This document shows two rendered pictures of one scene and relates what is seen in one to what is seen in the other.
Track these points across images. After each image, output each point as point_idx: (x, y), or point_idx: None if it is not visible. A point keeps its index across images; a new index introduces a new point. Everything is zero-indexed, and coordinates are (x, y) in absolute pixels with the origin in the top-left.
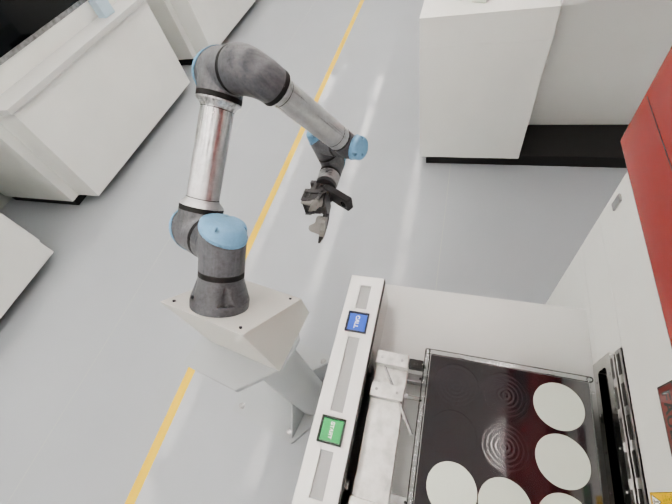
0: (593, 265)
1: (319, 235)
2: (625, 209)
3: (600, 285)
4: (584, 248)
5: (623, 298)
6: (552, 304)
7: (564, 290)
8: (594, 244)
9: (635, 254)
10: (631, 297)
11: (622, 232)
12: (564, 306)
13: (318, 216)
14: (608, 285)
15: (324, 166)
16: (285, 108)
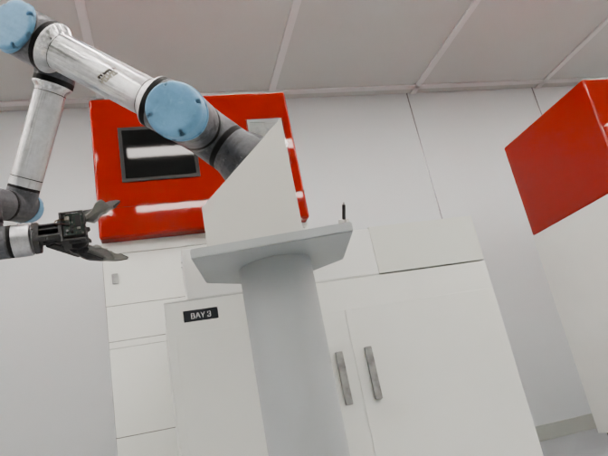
0: (138, 322)
1: (118, 253)
2: (126, 271)
3: (158, 313)
4: (115, 337)
5: (179, 285)
6: (128, 428)
7: (129, 389)
8: (123, 318)
9: (160, 268)
10: (182, 277)
11: (138, 278)
12: (146, 390)
13: (89, 245)
14: (164, 302)
15: (7, 225)
16: (64, 103)
